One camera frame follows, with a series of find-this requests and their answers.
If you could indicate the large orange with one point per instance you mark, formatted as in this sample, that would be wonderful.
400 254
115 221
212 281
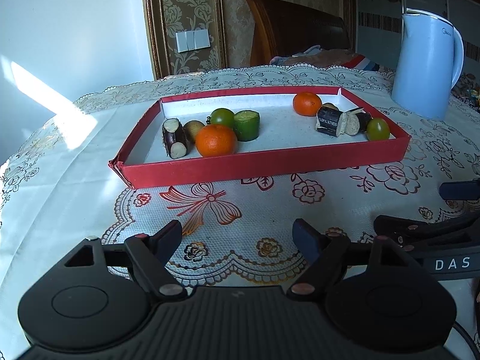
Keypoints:
216 140

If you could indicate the light blue electric kettle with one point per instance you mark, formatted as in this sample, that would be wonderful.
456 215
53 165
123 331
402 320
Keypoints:
423 71

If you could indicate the person's right hand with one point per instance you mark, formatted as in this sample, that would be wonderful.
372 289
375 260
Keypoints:
474 290

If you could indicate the brown wooden bed headboard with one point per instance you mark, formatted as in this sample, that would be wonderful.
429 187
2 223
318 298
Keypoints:
296 30

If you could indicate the dark patterned bedding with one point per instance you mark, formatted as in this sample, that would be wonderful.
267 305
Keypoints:
468 93

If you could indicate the green tomato with stem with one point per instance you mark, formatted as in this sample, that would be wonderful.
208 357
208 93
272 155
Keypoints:
222 116

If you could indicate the wood framed wallpaper panel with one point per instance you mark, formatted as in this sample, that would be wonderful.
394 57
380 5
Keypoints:
183 3

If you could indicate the red shallow cardboard box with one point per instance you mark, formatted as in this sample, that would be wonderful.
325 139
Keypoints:
270 146

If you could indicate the white wall light switch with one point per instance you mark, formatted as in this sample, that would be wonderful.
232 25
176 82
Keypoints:
193 40

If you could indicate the yellow brown small fruit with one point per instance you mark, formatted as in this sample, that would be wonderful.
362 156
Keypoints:
193 129
330 106

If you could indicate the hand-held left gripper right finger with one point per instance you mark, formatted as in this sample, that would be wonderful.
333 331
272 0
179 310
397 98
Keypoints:
304 238

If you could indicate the sliding door wardrobe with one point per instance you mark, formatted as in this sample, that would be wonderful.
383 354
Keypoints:
378 15

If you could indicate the brown pink blanket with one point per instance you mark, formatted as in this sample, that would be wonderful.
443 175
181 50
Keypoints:
322 58

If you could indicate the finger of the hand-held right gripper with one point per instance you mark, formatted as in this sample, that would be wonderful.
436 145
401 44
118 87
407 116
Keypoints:
442 232
461 189

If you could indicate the small eggplant piece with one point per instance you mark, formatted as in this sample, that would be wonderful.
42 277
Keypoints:
360 120

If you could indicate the green cucumber piece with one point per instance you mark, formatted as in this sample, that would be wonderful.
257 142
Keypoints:
246 126

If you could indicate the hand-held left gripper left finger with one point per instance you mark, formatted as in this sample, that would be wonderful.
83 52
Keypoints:
167 238

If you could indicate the small orange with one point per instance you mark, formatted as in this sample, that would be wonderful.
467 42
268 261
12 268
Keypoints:
307 104

